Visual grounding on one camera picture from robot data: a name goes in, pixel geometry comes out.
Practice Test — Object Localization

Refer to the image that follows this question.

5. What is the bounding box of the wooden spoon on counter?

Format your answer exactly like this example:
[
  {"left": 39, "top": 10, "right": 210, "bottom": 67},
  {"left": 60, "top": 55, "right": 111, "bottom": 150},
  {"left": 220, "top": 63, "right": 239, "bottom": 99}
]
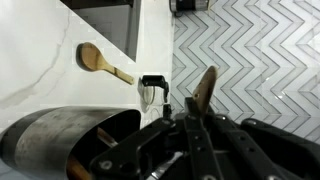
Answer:
[{"left": 78, "top": 42, "right": 134, "bottom": 85}]

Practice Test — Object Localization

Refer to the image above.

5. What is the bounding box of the wooden slotted spoon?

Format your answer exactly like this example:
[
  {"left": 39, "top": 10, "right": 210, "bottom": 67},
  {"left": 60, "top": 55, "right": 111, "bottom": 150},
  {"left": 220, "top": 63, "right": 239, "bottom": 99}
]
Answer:
[{"left": 192, "top": 66, "right": 217, "bottom": 114}]

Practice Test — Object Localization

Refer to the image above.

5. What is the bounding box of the glass measuring cup black handle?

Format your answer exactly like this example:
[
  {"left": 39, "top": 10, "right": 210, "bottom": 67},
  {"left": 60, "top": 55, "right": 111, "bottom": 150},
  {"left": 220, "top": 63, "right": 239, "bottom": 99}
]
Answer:
[{"left": 138, "top": 75, "right": 169, "bottom": 106}]

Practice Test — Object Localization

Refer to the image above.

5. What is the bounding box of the silver utensil holder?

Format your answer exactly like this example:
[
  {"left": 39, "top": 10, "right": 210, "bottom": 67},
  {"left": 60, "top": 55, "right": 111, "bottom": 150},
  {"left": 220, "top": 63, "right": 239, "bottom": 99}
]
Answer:
[{"left": 1, "top": 106, "right": 141, "bottom": 180}]

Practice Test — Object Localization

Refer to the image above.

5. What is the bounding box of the silver black appliance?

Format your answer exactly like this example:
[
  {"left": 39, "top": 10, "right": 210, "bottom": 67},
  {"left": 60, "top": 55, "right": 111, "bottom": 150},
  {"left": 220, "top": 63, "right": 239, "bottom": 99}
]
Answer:
[{"left": 169, "top": 0, "right": 210, "bottom": 17}]

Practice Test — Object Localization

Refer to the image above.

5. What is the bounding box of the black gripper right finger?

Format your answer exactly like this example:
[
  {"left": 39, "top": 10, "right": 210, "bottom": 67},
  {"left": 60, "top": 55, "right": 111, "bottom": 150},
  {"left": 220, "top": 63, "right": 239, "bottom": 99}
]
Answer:
[{"left": 185, "top": 97, "right": 201, "bottom": 116}]

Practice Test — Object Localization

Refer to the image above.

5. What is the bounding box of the black gas stove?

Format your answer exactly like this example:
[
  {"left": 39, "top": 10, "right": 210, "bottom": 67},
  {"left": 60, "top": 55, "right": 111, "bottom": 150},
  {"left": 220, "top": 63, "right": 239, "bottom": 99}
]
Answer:
[{"left": 60, "top": 0, "right": 134, "bottom": 9}]

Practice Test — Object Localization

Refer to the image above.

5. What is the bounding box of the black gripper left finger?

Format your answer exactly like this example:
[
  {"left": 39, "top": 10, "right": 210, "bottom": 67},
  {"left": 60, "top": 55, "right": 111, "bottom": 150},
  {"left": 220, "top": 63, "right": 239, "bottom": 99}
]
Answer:
[{"left": 163, "top": 104, "right": 172, "bottom": 120}]

